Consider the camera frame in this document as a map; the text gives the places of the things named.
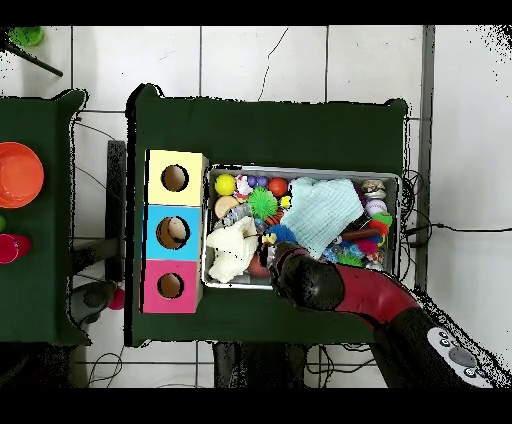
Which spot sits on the dark green side table cloth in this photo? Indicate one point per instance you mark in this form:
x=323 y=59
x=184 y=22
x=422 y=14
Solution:
x=36 y=280

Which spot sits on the green plastic cup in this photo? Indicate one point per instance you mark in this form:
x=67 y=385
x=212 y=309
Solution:
x=26 y=35

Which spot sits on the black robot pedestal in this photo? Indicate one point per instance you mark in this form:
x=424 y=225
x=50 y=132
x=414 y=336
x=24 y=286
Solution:
x=260 y=368

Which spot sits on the wooden box with three holes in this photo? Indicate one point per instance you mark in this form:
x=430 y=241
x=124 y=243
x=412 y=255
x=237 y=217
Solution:
x=192 y=240

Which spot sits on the cream waffle cloth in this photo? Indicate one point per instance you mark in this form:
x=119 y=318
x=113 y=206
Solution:
x=232 y=252

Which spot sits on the pink plastic cup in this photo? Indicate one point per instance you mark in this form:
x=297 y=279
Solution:
x=12 y=248

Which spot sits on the tan round disc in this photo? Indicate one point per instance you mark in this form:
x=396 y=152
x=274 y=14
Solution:
x=224 y=204

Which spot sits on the white toy baseball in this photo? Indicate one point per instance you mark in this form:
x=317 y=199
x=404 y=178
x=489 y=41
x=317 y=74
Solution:
x=376 y=207

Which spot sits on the shallow mesh bin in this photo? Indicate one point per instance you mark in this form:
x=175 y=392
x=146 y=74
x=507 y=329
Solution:
x=236 y=286

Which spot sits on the yellow plush duck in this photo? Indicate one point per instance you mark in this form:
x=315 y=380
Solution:
x=268 y=238

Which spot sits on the red-orange ball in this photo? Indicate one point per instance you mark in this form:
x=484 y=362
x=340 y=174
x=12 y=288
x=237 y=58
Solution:
x=278 y=186

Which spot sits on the yellow ball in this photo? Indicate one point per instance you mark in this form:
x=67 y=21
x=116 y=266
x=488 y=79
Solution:
x=225 y=185

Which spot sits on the mint waffle cloth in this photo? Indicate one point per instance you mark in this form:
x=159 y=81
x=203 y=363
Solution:
x=320 y=212

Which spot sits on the blue spiky ball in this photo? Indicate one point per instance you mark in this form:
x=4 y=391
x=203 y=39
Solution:
x=284 y=234

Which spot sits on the orange plastic bowl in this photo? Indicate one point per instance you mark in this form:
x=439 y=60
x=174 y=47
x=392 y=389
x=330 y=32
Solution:
x=18 y=176

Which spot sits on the green spiky creature with eyes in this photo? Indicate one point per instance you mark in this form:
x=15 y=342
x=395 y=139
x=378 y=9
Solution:
x=262 y=203

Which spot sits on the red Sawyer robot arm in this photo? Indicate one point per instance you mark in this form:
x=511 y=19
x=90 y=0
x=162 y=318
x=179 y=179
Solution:
x=376 y=294

